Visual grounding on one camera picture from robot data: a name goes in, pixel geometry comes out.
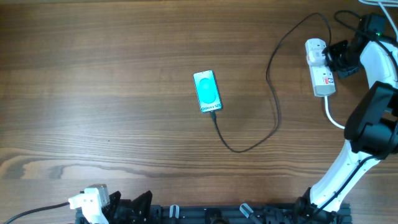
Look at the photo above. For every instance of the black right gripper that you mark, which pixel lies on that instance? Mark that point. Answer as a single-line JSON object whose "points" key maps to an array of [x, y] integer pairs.
{"points": [[347, 58]]}

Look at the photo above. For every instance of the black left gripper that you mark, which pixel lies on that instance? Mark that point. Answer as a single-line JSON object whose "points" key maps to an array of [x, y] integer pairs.
{"points": [[125, 207]]}

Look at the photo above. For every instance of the turquoise screen smartphone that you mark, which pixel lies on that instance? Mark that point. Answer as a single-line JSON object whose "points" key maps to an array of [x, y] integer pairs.
{"points": [[207, 91]]}

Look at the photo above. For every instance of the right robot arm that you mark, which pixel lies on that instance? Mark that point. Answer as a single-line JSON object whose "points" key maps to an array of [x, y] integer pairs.
{"points": [[369, 138]]}

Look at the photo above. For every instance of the white charger plug adapter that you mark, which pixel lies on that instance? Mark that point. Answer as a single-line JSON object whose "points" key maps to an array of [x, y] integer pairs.
{"points": [[316, 58]]}

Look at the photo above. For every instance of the white power strip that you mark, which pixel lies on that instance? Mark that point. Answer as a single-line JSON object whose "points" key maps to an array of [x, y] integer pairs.
{"points": [[322, 78]]}

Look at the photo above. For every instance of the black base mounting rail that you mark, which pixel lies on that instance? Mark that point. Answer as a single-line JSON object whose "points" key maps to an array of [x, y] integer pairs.
{"points": [[276, 213]]}

